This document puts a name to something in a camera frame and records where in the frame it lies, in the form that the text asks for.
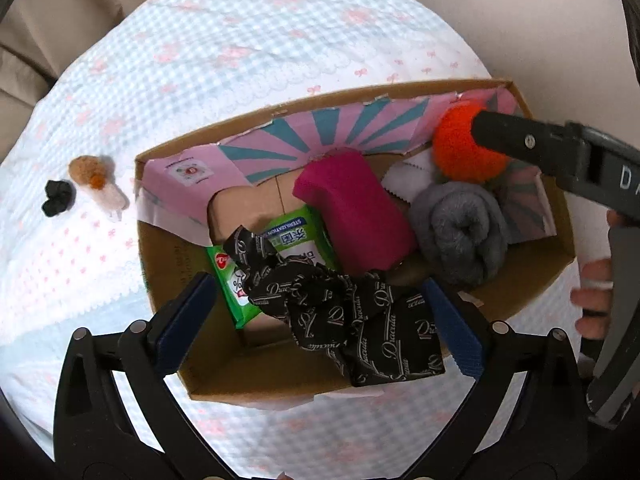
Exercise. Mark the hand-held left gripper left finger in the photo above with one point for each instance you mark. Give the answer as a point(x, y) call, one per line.
point(185, 325)

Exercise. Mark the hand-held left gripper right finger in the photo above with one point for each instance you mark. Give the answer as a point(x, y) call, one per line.
point(455, 330)

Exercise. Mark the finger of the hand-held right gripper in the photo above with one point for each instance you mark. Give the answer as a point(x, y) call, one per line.
point(525, 140)

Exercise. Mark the orange pompom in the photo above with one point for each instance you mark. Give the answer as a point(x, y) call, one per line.
point(455, 145)

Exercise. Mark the black printed cloth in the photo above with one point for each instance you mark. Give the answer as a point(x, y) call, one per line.
point(370, 320)

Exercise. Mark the grey sock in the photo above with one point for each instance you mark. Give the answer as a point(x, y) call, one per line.
point(460, 230)

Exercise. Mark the cardboard box with pink lining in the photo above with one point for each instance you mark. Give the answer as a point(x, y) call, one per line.
point(550, 270)

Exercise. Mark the white cleaning cloth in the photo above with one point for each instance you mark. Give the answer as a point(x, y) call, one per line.
point(407, 180)

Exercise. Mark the green wet wipes packet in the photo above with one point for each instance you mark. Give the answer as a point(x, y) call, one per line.
point(300, 232)

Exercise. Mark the magenta pouch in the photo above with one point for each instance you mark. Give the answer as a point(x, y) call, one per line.
point(360, 210)

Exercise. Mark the person's right hand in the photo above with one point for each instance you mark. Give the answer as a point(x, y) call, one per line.
point(592, 280)

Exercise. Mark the small brown plush toy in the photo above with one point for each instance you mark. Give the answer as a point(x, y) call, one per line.
point(87, 170)

